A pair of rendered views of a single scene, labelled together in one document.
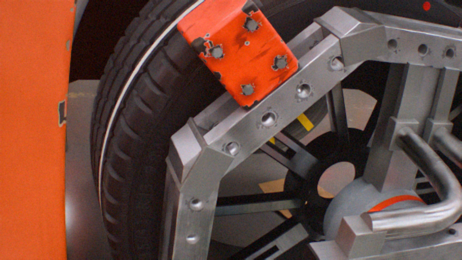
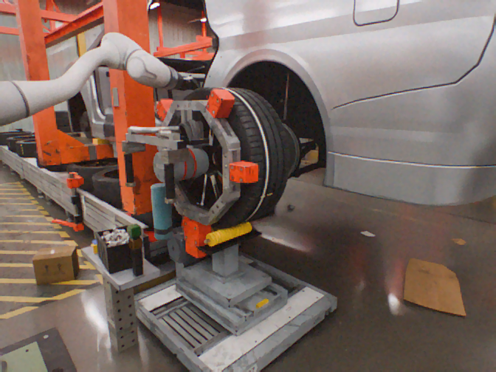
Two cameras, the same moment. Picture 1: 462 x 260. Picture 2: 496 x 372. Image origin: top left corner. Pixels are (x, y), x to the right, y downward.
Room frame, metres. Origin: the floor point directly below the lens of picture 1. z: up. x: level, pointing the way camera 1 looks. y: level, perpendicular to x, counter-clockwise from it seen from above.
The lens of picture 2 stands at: (0.31, -1.62, 1.11)
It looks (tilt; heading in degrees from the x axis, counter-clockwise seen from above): 14 degrees down; 67
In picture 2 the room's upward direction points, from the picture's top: straight up
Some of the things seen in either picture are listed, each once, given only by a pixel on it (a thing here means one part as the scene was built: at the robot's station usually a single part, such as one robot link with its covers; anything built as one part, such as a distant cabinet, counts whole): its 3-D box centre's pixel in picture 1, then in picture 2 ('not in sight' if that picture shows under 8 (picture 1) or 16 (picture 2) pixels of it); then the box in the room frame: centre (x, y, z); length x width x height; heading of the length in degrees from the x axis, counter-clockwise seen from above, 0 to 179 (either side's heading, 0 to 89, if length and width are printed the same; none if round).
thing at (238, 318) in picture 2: not in sight; (229, 290); (0.82, -0.17, 0.13); 0.50 x 0.36 x 0.10; 111
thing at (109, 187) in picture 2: not in sight; (133, 184); (0.46, 1.38, 0.39); 0.66 x 0.66 x 0.24
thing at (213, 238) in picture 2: not in sight; (229, 232); (0.79, -0.28, 0.51); 0.29 x 0.06 x 0.06; 21
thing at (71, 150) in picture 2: not in sight; (84, 143); (0.05, 2.15, 0.69); 0.52 x 0.17 x 0.35; 21
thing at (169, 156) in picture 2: not in sight; (175, 154); (0.52, -0.43, 0.93); 0.09 x 0.05 x 0.05; 21
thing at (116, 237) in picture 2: not in sight; (118, 246); (0.30, -0.25, 0.51); 0.20 x 0.14 x 0.13; 103
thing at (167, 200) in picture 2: not in sight; (169, 181); (0.50, -0.45, 0.83); 0.04 x 0.04 x 0.16
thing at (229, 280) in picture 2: not in sight; (225, 256); (0.81, -0.14, 0.32); 0.40 x 0.30 x 0.28; 111
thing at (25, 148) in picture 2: not in sight; (40, 147); (-0.78, 4.62, 0.39); 0.66 x 0.66 x 0.24
